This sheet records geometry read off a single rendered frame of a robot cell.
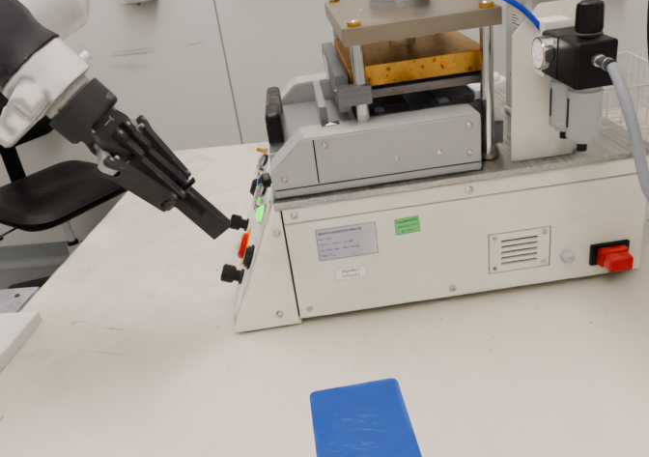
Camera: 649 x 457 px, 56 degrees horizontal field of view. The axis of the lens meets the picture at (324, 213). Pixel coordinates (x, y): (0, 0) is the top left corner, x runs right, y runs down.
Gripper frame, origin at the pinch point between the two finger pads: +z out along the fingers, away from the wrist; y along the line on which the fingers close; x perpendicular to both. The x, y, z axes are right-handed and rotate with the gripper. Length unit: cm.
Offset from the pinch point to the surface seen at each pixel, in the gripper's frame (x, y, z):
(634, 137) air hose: -44.4, -13.6, 16.2
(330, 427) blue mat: -5.3, -22.8, 20.0
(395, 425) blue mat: -10.8, -22.9, 23.8
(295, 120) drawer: -11.5, 16.2, 2.6
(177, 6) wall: 44, 159, -23
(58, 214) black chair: 103, 100, -4
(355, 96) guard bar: -24.1, 2.7, 1.7
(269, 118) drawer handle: -12.8, 6.9, -2.0
